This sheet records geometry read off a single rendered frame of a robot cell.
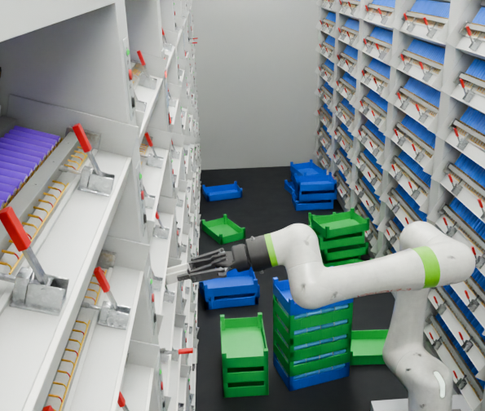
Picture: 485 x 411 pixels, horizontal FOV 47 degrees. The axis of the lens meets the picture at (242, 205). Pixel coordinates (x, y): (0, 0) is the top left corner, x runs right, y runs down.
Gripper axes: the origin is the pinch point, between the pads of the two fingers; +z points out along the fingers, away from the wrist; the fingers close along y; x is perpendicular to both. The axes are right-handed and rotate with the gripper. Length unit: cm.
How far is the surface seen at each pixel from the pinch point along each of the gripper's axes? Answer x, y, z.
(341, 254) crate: -104, 169, -67
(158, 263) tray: 12.1, -15.4, 0.4
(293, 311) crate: -64, 63, -29
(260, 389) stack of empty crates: -98, 61, -6
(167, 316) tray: -7.5, -8.3, 4.5
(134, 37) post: 62, 16, -6
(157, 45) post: 59, 16, -11
